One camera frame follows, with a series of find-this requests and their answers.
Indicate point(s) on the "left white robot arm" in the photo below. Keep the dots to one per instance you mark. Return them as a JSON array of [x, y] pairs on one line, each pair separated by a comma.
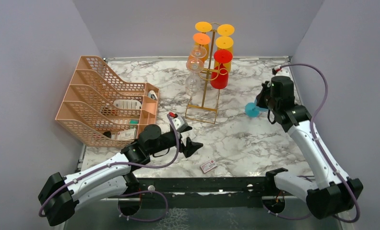
[[61, 196]]

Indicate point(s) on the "orange wine glass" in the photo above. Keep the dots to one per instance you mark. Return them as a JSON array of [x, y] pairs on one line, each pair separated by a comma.
[[200, 49]]

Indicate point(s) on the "black mounting rail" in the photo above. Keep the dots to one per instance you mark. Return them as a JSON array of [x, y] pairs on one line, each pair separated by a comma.
[[197, 192]]

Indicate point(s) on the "red wine glass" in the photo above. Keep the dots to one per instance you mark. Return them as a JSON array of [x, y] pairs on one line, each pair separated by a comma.
[[222, 60]]

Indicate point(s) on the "yellow wine glass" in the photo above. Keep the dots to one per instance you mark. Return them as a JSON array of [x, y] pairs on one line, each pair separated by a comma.
[[203, 27], [226, 43], [225, 30]]

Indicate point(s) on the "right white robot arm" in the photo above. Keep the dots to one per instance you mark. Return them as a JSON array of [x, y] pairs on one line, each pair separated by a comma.
[[333, 191]]

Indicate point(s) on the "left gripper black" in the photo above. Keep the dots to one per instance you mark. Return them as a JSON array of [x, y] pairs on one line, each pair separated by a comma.
[[190, 147]]

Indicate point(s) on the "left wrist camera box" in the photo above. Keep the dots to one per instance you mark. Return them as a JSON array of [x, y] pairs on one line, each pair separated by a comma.
[[179, 122]]

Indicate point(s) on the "blue wine glass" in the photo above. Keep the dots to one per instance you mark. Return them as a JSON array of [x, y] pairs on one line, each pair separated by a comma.
[[252, 110]]

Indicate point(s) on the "small red white card box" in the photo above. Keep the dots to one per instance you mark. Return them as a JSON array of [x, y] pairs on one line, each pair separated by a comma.
[[208, 166]]

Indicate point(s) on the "peach plastic file organizer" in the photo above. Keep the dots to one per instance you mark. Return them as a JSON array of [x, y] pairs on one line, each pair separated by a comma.
[[102, 110]]

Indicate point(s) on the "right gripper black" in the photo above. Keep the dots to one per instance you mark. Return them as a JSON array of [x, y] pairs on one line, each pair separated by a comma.
[[260, 101]]

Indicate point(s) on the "clear wine glass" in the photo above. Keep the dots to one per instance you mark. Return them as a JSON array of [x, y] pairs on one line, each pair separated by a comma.
[[193, 81]]

